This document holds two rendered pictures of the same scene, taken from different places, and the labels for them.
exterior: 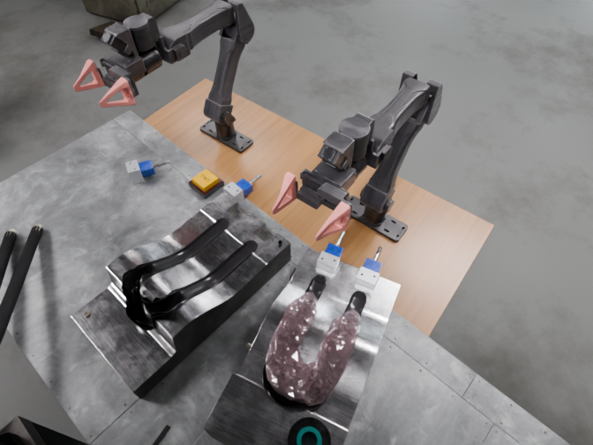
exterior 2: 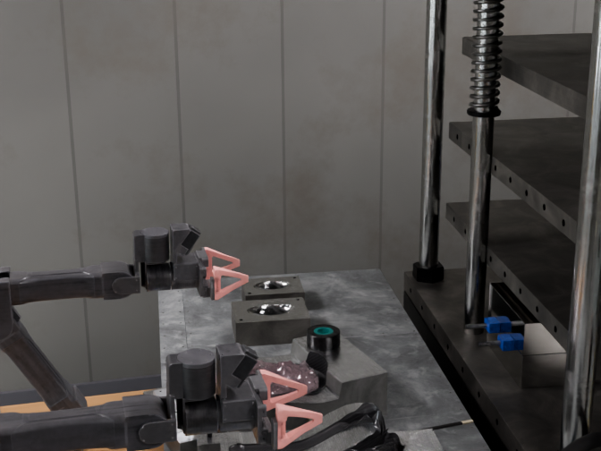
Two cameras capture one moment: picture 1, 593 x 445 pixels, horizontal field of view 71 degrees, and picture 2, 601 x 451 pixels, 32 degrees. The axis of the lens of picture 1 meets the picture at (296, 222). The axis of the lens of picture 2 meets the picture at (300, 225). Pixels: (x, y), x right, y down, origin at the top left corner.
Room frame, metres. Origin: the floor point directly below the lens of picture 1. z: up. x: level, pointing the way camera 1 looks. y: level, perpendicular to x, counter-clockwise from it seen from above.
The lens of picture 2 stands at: (1.93, 1.38, 1.97)
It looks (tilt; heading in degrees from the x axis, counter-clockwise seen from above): 18 degrees down; 219
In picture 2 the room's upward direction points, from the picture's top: straight up
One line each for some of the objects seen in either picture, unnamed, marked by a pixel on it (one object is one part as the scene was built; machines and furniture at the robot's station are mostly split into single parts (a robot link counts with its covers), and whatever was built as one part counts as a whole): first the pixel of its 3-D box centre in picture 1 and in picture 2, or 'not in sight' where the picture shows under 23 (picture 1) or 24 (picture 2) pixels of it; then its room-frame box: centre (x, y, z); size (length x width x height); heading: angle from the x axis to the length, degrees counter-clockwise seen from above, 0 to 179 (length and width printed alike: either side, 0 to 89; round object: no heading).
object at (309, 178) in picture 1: (331, 184); (187, 274); (0.53, -0.07, 1.20); 0.10 x 0.07 x 0.07; 53
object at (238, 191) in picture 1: (245, 185); not in sight; (0.85, 0.16, 0.83); 0.13 x 0.05 x 0.05; 136
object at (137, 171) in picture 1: (149, 167); not in sight; (0.93, 0.47, 0.83); 0.13 x 0.05 x 0.05; 115
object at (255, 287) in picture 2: not in sight; (272, 294); (-0.18, -0.45, 0.83); 0.17 x 0.13 x 0.06; 137
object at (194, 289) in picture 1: (189, 267); (317, 443); (0.51, 0.26, 0.92); 0.35 x 0.16 x 0.09; 137
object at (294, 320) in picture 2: not in sight; (270, 321); (-0.02, -0.33, 0.84); 0.20 x 0.15 x 0.07; 137
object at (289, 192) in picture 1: (294, 199); (224, 277); (0.49, 0.00, 1.20); 0.09 x 0.07 x 0.07; 143
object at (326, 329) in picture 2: (309, 441); (323, 337); (0.13, -0.02, 0.93); 0.08 x 0.08 x 0.04
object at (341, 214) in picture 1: (324, 217); (218, 266); (0.45, -0.05, 1.20); 0.09 x 0.07 x 0.07; 143
